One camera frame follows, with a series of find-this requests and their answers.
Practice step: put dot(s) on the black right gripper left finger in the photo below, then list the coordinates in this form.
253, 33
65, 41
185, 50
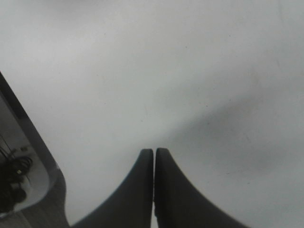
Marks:
130, 206

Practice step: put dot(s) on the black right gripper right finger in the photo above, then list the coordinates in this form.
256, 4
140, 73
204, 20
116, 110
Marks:
178, 204

